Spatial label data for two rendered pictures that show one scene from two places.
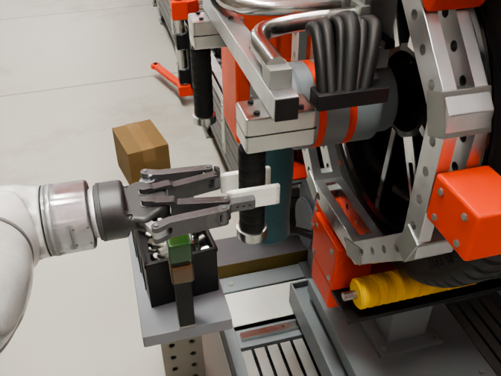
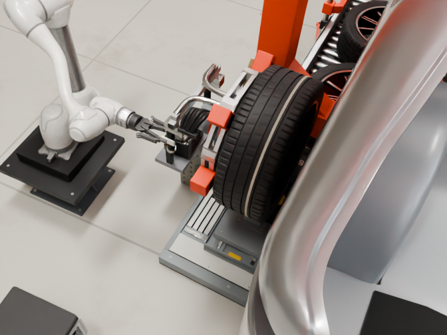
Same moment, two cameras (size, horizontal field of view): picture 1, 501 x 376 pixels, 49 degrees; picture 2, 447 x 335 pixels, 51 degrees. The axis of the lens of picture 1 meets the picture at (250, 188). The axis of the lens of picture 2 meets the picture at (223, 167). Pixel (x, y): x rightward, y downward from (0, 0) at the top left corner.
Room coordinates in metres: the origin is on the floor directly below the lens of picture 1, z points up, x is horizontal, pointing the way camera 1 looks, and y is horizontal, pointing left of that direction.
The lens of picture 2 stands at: (-0.29, -1.01, 2.43)
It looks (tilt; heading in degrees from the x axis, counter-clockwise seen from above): 54 degrees down; 38
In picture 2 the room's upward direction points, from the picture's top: 5 degrees clockwise
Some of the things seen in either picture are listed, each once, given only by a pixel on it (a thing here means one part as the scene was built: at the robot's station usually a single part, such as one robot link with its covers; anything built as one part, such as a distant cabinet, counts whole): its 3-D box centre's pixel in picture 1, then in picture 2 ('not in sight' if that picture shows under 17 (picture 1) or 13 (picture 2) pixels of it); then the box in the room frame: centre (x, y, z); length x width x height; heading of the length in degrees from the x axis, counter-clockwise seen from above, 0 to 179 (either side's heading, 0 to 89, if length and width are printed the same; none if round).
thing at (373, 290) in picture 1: (415, 281); not in sight; (0.73, -0.31, 0.51); 0.29 x 0.06 x 0.06; 105
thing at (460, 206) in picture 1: (476, 212); (203, 181); (0.52, -0.27, 0.85); 0.09 x 0.08 x 0.07; 15
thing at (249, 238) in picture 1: (252, 189); (170, 138); (0.59, 0.00, 0.83); 0.04 x 0.04 x 0.16
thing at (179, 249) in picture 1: (178, 246); not in sight; (0.68, 0.12, 0.64); 0.04 x 0.04 x 0.04; 15
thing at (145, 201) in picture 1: (186, 208); (150, 133); (0.55, 0.08, 0.83); 0.11 x 0.01 x 0.04; 94
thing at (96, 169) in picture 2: not in sight; (68, 167); (0.38, 0.68, 0.15); 0.50 x 0.50 x 0.30; 18
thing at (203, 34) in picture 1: (216, 28); (213, 78); (0.93, 0.06, 0.93); 0.09 x 0.05 x 0.05; 105
